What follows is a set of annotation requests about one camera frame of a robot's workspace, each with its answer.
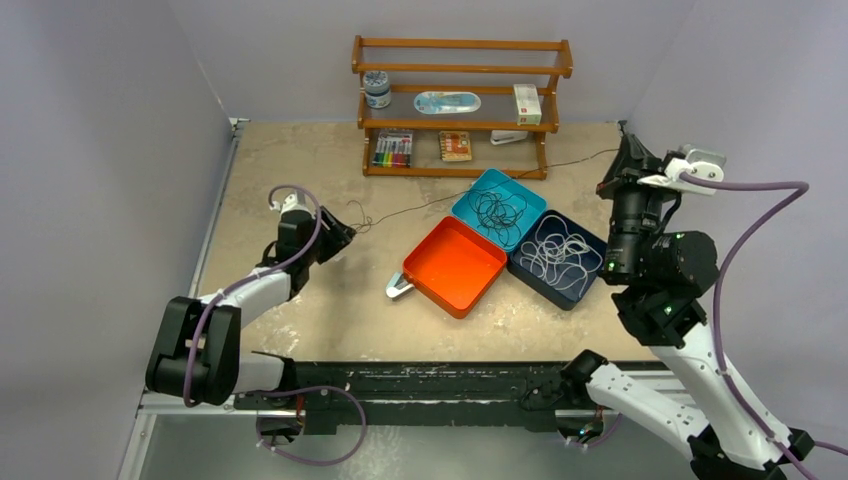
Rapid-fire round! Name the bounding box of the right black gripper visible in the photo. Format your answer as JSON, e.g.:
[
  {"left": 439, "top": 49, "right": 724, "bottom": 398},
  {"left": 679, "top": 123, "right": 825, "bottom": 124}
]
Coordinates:
[{"left": 594, "top": 132, "right": 680, "bottom": 277}]

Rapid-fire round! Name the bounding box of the white cable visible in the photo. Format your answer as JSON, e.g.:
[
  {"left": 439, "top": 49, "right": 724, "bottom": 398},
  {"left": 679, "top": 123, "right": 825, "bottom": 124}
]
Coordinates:
[{"left": 518, "top": 213, "right": 605, "bottom": 298}]

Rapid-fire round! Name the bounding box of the orange tray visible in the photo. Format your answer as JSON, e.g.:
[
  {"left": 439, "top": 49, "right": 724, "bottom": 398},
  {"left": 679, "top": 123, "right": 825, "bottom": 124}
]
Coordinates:
[{"left": 402, "top": 216, "right": 507, "bottom": 319}]

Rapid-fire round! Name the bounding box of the light blue tray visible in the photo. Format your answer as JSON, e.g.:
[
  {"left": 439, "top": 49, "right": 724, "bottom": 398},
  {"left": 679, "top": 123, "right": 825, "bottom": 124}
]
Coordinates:
[{"left": 450, "top": 168, "right": 547, "bottom": 253}]

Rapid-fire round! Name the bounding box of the dark cable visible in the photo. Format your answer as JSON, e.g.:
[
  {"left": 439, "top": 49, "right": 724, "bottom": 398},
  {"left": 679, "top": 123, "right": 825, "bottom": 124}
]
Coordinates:
[
  {"left": 467, "top": 188, "right": 528, "bottom": 243},
  {"left": 345, "top": 148, "right": 621, "bottom": 234}
]

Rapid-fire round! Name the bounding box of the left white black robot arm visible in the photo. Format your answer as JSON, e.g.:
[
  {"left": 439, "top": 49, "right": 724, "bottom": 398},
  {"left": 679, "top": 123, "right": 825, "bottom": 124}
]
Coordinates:
[{"left": 145, "top": 207, "right": 356, "bottom": 409}]

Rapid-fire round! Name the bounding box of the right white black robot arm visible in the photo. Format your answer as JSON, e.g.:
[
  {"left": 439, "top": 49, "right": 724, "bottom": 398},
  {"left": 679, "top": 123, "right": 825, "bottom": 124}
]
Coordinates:
[{"left": 561, "top": 133, "right": 815, "bottom": 479}]

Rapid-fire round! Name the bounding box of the marker pen pack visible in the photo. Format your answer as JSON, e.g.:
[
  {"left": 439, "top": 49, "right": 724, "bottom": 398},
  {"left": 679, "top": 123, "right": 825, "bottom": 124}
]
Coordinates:
[{"left": 370, "top": 129, "right": 414, "bottom": 168}]

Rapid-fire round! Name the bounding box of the white red small box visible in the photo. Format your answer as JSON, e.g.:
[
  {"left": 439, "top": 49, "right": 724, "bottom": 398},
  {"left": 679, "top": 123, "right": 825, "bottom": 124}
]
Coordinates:
[{"left": 513, "top": 84, "right": 542, "bottom": 125}]

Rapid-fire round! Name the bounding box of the dark blue tray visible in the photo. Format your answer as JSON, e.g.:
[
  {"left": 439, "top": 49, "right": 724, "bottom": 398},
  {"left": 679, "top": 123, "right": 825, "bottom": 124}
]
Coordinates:
[{"left": 507, "top": 210, "right": 607, "bottom": 311}]

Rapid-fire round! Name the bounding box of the wooden shelf rack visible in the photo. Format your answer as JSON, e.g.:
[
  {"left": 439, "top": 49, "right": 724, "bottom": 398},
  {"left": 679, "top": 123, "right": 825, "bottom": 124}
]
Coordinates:
[{"left": 351, "top": 35, "right": 573, "bottom": 180}]

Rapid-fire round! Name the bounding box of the orange snack packet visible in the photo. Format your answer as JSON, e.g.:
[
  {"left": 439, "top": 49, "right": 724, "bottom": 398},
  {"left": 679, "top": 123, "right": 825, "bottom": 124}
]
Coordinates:
[{"left": 439, "top": 131, "right": 473, "bottom": 163}]

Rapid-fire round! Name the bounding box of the white blue jar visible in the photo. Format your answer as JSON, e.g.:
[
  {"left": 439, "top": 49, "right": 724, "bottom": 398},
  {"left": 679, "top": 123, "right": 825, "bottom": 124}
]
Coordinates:
[{"left": 362, "top": 71, "right": 391, "bottom": 109}]

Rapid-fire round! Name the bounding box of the blue oval blister pack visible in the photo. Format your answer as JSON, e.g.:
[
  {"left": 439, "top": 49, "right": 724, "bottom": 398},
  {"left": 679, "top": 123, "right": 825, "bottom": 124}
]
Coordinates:
[{"left": 413, "top": 91, "right": 482, "bottom": 115}]

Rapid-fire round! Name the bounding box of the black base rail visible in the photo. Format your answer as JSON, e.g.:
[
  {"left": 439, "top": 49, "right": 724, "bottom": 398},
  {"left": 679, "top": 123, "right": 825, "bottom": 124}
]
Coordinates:
[{"left": 139, "top": 360, "right": 690, "bottom": 439}]

